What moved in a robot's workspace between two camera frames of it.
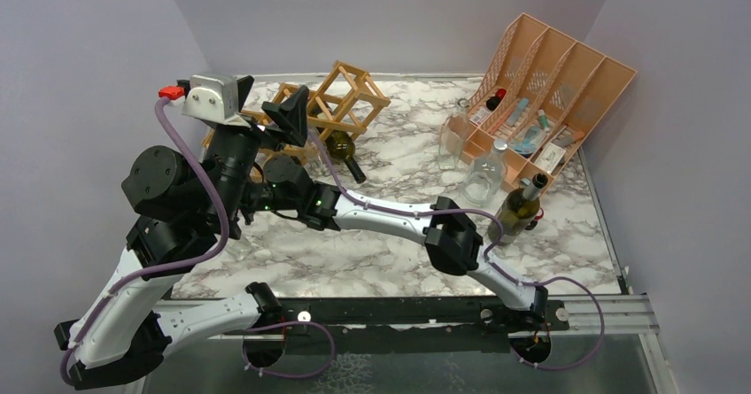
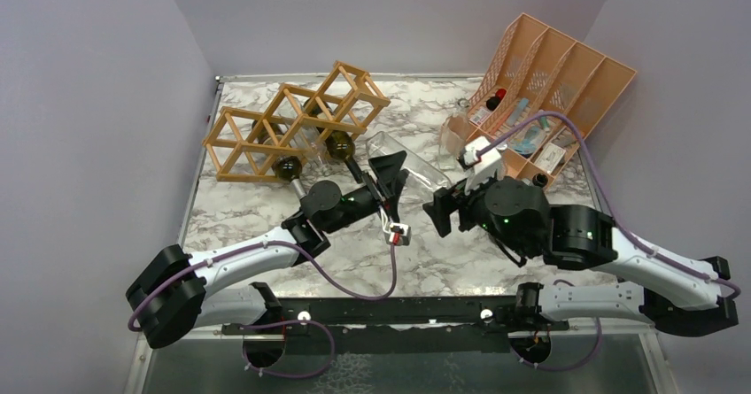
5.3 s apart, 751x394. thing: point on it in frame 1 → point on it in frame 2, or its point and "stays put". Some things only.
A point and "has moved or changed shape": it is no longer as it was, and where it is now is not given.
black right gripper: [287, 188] → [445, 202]
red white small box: [480, 116] stays put
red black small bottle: [493, 102] stays put
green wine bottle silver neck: [340, 147] has moved or changed shape
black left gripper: [292, 116] → [390, 182]
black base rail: [406, 323] stays put
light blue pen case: [511, 119] stays put
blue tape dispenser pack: [527, 139] stays put
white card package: [549, 158] stays put
